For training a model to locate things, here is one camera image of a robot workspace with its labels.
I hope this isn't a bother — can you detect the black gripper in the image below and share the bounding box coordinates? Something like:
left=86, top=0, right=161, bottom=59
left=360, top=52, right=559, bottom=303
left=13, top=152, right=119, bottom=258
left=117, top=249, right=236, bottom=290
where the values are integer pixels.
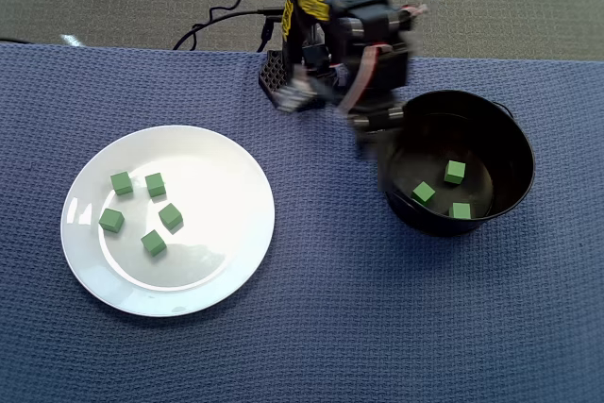
left=348, top=43, right=411, bottom=194

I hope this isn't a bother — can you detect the white round plate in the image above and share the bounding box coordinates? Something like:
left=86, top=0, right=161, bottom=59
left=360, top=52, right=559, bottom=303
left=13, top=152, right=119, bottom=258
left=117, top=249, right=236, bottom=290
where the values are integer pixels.
left=59, top=125, right=277, bottom=318

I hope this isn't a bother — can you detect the black metal bucket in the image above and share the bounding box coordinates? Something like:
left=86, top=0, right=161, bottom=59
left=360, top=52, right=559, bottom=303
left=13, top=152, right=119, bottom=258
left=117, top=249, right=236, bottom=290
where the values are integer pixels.
left=379, top=90, right=537, bottom=238

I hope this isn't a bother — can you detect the blue woven tablecloth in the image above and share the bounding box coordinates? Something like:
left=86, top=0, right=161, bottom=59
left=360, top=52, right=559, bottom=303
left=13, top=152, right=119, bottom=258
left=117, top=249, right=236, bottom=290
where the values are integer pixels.
left=0, top=42, right=604, bottom=403

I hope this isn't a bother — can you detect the small wrist camera board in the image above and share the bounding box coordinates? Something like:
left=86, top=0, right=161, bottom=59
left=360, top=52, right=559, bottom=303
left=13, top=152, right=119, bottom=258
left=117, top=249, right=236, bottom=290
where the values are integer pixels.
left=276, top=75, right=327, bottom=114

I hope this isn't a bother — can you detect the black usb cable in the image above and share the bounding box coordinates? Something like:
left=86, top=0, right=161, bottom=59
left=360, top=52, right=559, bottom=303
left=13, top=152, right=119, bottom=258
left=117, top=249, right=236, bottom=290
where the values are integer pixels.
left=257, top=15, right=277, bottom=54

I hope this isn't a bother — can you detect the black power cable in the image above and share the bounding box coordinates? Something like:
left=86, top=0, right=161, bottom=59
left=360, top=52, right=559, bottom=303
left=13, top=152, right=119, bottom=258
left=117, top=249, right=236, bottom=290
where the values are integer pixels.
left=172, top=7, right=287, bottom=53

